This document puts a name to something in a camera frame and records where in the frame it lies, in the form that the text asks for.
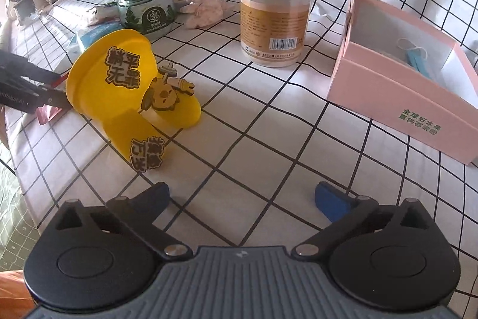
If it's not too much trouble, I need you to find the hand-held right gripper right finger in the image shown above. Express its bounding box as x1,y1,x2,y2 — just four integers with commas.
293,181,436,260

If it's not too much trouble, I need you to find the pink plush toy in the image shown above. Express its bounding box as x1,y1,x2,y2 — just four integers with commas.
179,0,232,29

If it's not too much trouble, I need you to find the black grid white tablecloth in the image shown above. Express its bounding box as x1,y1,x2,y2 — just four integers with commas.
0,0,478,260

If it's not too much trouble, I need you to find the red and pink packet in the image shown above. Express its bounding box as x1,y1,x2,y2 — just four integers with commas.
36,74,68,125

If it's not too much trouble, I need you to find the clear plastic jar orange label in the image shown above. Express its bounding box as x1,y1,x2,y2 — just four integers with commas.
239,0,316,67

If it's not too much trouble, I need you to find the yellow cartoon visor cap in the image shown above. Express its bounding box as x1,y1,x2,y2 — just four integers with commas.
66,28,202,172

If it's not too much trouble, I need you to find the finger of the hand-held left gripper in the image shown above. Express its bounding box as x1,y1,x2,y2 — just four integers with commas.
42,86,71,109

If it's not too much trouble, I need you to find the blue face mask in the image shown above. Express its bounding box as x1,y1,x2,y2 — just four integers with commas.
396,39,449,80

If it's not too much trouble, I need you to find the small white soft item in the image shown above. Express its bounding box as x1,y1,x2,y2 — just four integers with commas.
88,3,120,24

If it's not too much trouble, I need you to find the pink cardboard box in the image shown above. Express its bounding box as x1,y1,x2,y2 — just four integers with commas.
327,0,478,166

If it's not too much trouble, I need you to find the green patterned mat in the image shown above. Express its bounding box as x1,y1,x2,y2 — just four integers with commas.
0,158,34,271

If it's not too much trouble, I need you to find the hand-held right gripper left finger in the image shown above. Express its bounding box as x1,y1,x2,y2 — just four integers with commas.
56,181,192,260

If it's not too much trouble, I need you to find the green lid glass jar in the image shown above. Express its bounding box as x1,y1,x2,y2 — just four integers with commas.
117,0,177,36

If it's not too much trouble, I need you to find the blue and clear plastic packet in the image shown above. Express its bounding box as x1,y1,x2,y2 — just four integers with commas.
68,24,111,56

